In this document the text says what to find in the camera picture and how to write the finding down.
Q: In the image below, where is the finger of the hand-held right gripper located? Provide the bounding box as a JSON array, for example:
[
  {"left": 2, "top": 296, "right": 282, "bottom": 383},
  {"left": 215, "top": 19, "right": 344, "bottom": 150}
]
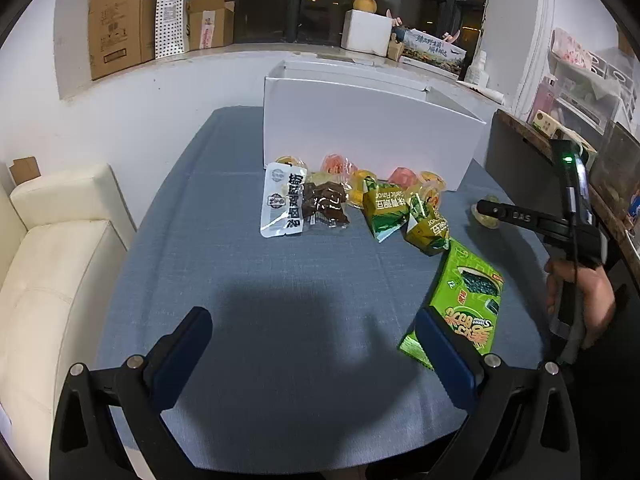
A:
[{"left": 476, "top": 199, "right": 571, "bottom": 235}]

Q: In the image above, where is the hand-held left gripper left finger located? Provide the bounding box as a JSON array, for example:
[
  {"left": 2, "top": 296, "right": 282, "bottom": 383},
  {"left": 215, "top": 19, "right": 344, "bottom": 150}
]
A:
[{"left": 50, "top": 306, "right": 213, "bottom": 480}]

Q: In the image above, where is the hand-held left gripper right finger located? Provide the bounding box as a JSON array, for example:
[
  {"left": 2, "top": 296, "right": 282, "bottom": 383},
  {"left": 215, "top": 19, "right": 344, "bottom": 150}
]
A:
[{"left": 415, "top": 306, "right": 583, "bottom": 480}]

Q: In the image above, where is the green jelly cup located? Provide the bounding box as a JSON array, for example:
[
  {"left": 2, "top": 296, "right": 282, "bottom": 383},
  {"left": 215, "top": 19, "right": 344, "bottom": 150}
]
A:
[{"left": 471, "top": 195, "right": 501, "bottom": 230}]

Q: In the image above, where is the large green seaweed packet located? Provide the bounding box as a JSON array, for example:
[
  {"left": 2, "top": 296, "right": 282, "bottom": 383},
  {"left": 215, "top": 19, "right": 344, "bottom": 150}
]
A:
[{"left": 398, "top": 239, "right": 503, "bottom": 371}]

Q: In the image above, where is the small green pea packet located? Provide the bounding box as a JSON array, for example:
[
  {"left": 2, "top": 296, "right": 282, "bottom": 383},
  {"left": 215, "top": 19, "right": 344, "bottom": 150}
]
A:
[
  {"left": 361, "top": 177, "right": 411, "bottom": 243},
  {"left": 404, "top": 195, "right": 451, "bottom": 257}
]

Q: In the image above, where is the white cardboard box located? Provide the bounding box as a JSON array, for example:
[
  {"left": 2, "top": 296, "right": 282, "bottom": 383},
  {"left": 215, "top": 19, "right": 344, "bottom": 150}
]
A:
[{"left": 262, "top": 59, "right": 487, "bottom": 192}]

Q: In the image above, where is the white snack packet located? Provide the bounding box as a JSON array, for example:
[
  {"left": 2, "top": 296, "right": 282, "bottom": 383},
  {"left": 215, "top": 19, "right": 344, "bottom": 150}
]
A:
[{"left": 260, "top": 161, "right": 307, "bottom": 237}]

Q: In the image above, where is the group of jelly cups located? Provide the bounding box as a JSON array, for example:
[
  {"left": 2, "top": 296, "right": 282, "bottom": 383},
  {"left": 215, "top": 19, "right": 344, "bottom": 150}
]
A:
[{"left": 275, "top": 152, "right": 447, "bottom": 211}]

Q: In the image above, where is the brown snack packet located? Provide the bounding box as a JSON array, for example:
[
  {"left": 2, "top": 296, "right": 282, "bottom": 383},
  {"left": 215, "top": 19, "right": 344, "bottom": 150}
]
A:
[{"left": 302, "top": 181, "right": 351, "bottom": 228}]

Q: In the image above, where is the person's right hand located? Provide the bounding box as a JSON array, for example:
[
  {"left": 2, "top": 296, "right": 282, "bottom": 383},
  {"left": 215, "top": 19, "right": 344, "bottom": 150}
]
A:
[{"left": 545, "top": 259, "right": 617, "bottom": 349}]

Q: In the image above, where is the clear plastic tank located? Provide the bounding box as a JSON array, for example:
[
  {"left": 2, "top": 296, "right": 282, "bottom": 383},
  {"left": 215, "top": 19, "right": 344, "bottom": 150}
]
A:
[{"left": 590, "top": 122, "right": 640, "bottom": 211}]

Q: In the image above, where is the white plastic bottle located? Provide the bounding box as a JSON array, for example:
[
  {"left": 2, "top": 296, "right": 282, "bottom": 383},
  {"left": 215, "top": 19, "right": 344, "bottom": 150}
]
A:
[{"left": 465, "top": 51, "right": 488, "bottom": 86}]

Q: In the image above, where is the clear plastic drawer organizer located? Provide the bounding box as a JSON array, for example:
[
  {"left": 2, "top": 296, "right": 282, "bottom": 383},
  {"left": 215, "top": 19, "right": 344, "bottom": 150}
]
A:
[{"left": 520, "top": 27, "right": 640, "bottom": 136}]

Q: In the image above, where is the cream leather sofa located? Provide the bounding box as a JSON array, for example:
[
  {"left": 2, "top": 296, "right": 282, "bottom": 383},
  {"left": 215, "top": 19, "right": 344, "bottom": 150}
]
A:
[{"left": 0, "top": 162, "right": 137, "bottom": 461}]

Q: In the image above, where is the pink floral bag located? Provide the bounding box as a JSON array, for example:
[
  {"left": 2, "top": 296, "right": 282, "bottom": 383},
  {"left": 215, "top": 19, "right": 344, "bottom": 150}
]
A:
[{"left": 550, "top": 29, "right": 596, "bottom": 68}]

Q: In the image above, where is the landscape printed box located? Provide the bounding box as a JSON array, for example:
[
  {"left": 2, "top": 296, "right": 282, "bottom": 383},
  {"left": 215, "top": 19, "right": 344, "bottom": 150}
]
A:
[{"left": 399, "top": 29, "right": 468, "bottom": 80}]

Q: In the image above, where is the white foam box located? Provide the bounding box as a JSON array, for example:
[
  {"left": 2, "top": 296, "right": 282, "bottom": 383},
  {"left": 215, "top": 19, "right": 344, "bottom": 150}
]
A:
[{"left": 341, "top": 9, "right": 393, "bottom": 57}]

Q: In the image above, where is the flat cardboard piece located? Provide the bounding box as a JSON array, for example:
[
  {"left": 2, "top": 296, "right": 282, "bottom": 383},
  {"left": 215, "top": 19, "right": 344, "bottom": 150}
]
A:
[{"left": 11, "top": 156, "right": 42, "bottom": 186}]

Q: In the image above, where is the beige window sill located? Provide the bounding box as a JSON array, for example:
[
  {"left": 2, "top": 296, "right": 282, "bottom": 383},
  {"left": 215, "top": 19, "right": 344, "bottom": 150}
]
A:
[{"left": 60, "top": 42, "right": 506, "bottom": 106}]

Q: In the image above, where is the small brown cardboard box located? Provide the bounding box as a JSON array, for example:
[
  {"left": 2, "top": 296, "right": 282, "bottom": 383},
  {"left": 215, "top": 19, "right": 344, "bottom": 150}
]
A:
[{"left": 186, "top": 0, "right": 236, "bottom": 51}]

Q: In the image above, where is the large brown cardboard box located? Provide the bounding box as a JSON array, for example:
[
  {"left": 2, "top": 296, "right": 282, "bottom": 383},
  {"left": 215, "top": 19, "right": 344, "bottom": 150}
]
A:
[{"left": 88, "top": 0, "right": 161, "bottom": 81}]

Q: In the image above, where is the polka dot paper bag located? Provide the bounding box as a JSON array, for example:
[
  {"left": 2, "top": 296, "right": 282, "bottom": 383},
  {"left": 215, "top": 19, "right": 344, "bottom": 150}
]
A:
[{"left": 155, "top": 0, "right": 208, "bottom": 59}]

